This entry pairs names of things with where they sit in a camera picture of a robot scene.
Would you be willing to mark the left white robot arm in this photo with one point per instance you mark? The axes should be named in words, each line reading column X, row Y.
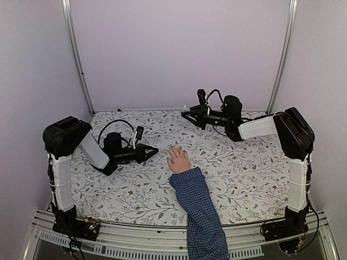
column 61, row 141

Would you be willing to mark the floral patterned table mat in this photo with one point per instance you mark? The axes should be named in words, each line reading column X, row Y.
column 248, row 181

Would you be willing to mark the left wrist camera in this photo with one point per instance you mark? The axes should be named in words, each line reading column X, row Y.
column 137, row 135

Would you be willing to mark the aluminium frame post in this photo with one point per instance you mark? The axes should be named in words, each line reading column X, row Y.
column 290, row 24
column 67, row 13

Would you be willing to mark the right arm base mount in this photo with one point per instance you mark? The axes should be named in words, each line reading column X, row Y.
column 293, row 224

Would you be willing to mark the left aluminium frame post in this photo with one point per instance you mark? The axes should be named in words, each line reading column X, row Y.
column 67, row 13

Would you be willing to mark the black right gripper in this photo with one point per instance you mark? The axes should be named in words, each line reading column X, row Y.
column 201, row 116

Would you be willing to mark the blue checkered sleeve forearm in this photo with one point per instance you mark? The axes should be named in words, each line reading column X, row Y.
column 205, row 236

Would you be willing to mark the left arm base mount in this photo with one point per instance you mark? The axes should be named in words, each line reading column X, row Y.
column 66, row 223

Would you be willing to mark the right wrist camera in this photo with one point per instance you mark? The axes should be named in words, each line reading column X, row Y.
column 203, row 103

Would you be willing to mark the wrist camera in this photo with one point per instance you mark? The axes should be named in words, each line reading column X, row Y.
column 137, row 135
column 203, row 103

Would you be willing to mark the clear nail polish bottle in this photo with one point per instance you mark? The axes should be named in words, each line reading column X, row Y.
column 185, row 108

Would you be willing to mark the front aluminium rail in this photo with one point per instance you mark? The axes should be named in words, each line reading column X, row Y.
column 125, row 241

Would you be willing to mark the right aluminium frame post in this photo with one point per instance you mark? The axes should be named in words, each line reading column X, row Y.
column 290, row 24

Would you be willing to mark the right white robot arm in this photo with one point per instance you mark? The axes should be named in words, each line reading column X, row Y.
column 295, row 135

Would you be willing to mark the person's bare hand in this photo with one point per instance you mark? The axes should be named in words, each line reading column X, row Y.
column 178, row 160

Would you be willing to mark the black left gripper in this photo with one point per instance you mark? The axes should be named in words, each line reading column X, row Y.
column 141, row 155

